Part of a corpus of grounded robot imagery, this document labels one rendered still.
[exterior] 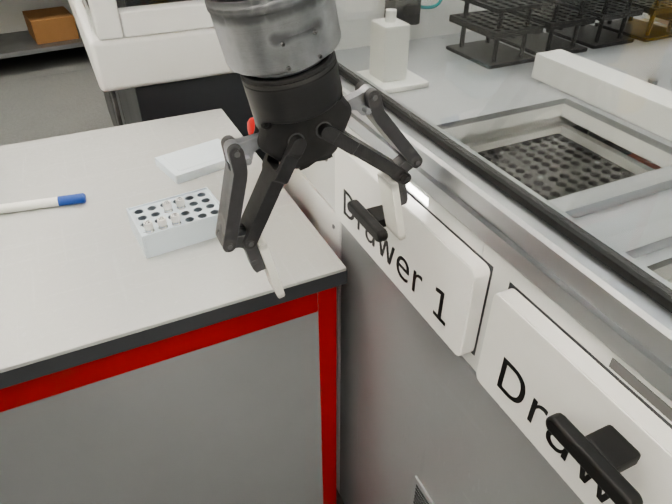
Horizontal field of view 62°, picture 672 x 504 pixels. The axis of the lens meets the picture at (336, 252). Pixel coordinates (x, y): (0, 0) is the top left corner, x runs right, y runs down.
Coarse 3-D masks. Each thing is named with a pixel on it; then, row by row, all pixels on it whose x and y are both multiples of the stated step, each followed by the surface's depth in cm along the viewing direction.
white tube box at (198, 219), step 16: (192, 192) 85; (208, 192) 85; (128, 208) 81; (144, 208) 82; (160, 208) 82; (176, 208) 82; (192, 208) 82; (208, 208) 82; (192, 224) 79; (208, 224) 80; (144, 240) 76; (160, 240) 77; (176, 240) 79; (192, 240) 80
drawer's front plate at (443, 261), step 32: (352, 160) 66; (352, 192) 68; (352, 224) 71; (416, 224) 56; (384, 256) 65; (416, 256) 58; (448, 256) 52; (416, 288) 60; (448, 288) 53; (480, 288) 50; (448, 320) 55
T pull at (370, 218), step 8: (352, 200) 61; (352, 208) 61; (360, 208) 60; (368, 208) 60; (376, 208) 60; (360, 216) 59; (368, 216) 59; (376, 216) 59; (368, 224) 58; (376, 224) 57; (384, 224) 59; (368, 232) 58; (376, 232) 57; (384, 232) 57; (376, 240) 57; (384, 240) 57
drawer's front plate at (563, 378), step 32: (512, 320) 45; (544, 320) 44; (512, 352) 47; (544, 352) 43; (576, 352) 41; (512, 384) 48; (544, 384) 44; (576, 384) 40; (608, 384) 39; (512, 416) 49; (544, 416) 45; (576, 416) 41; (608, 416) 38; (640, 416) 36; (544, 448) 46; (640, 448) 36; (576, 480) 43; (640, 480) 37
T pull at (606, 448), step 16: (560, 416) 38; (560, 432) 38; (576, 432) 37; (592, 432) 38; (608, 432) 37; (576, 448) 37; (592, 448) 36; (608, 448) 36; (624, 448) 36; (592, 464) 36; (608, 464) 35; (624, 464) 36; (608, 480) 35; (624, 480) 35; (608, 496) 35; (624, 496) 34; (640, 496) 34
